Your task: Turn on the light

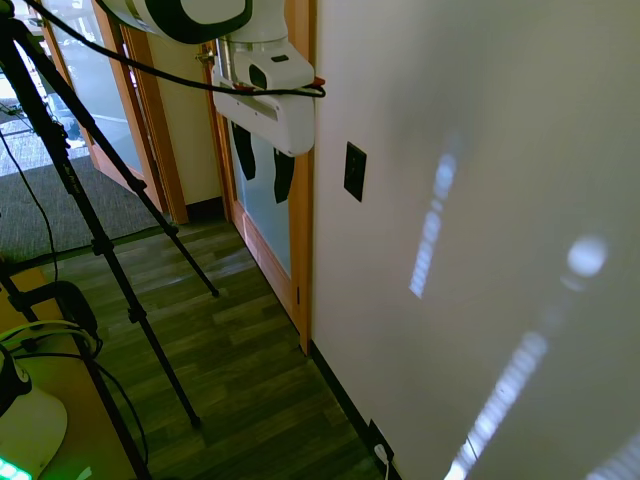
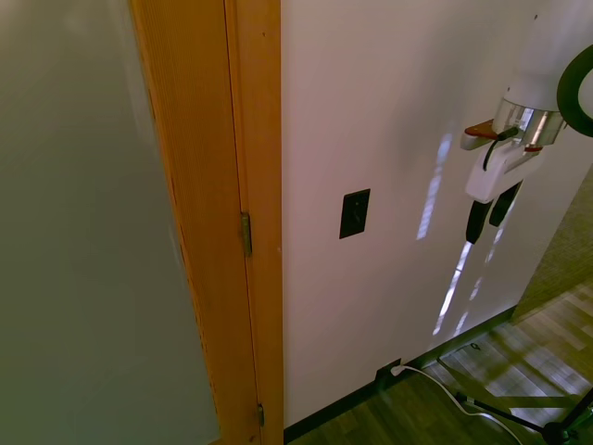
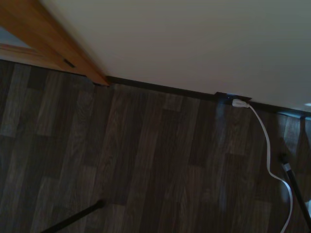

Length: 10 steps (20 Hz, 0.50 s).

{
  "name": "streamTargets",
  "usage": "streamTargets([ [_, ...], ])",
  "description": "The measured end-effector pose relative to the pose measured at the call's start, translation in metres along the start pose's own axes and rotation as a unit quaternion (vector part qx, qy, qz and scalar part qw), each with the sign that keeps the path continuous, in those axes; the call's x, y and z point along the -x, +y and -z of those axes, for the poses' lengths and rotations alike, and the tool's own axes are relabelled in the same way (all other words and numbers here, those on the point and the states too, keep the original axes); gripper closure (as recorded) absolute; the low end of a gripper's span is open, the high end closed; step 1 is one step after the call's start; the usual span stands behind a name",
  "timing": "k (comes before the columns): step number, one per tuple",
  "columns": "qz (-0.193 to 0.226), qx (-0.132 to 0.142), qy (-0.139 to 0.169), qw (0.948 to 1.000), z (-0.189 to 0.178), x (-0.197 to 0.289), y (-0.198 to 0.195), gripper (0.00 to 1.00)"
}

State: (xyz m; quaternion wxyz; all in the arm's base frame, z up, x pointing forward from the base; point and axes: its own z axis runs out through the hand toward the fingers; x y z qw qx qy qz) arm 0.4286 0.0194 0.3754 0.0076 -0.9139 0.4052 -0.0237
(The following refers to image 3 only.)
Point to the black tripod leg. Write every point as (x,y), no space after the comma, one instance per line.
(295,184)
(73,217)

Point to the white power plug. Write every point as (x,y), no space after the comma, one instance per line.
(239,103)

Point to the orange wooden door frame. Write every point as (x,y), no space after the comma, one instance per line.
(56,42)

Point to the dark brown baseboard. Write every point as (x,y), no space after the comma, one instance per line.
(160,88)

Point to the orange wooden door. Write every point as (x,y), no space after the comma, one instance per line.
(22,52)

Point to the dark wall power outlet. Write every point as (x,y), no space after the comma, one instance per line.
(226,97)

